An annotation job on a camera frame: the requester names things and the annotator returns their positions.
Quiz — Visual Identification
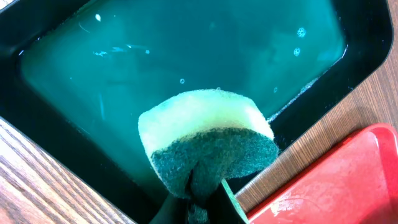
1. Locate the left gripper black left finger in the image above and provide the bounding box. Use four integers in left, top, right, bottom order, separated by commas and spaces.
149, 194, 188, 224

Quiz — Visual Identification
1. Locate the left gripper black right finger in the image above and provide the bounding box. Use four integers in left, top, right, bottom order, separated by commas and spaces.
206, 179, 246, 224

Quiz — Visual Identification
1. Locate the green yellow scrub sponge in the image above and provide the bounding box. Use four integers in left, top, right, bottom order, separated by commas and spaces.
138, 89, 279, 223

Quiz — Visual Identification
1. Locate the red serving tray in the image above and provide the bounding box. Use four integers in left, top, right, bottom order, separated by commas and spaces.
247, 123, 397, 224

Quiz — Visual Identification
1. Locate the black water tray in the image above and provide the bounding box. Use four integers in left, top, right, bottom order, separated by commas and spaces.
1, 1, 394, 223

